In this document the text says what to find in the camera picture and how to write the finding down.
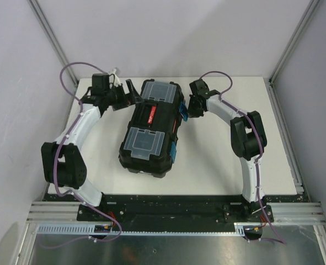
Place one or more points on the left aluminium frame post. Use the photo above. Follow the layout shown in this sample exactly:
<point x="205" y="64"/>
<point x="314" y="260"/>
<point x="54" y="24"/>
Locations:
<point x="48" y="31"/>

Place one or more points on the black plastic toolbox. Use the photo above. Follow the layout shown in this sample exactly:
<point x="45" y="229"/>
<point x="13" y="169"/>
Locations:
<point x="150" y="143"/>

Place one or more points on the aluminium frame post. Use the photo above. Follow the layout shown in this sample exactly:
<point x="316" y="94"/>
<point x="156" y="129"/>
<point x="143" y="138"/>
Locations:
<point x="48" y="31"/>
<point x="295" y="38"/>

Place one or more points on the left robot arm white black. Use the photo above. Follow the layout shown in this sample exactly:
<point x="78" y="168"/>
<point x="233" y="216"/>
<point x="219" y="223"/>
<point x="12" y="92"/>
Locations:
<point x="62" y="160"/>

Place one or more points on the grey slotted cable duct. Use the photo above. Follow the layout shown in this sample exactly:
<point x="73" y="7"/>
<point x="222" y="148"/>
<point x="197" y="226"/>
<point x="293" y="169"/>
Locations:
<point x="98" y="230"/>

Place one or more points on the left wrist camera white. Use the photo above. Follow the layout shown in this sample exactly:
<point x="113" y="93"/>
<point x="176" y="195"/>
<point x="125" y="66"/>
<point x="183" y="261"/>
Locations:
<point x="114" y="80"/>

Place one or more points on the right aluminium frame post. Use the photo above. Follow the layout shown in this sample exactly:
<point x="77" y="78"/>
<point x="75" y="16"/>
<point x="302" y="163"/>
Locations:
<point x="295" y="38"/>

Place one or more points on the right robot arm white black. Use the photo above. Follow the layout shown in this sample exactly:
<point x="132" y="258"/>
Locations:
<point x="248" y="140"/>

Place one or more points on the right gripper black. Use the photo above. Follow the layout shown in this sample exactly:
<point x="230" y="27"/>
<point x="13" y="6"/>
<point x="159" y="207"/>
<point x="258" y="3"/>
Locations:
<point x="191" y="113"/>

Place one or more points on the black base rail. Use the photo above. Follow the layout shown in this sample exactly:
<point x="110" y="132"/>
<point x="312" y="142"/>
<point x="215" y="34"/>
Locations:
<point x="179" y="213"/>

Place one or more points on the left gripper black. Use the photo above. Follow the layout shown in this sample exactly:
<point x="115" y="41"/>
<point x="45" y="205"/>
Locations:
<point x="126" y="100"/>

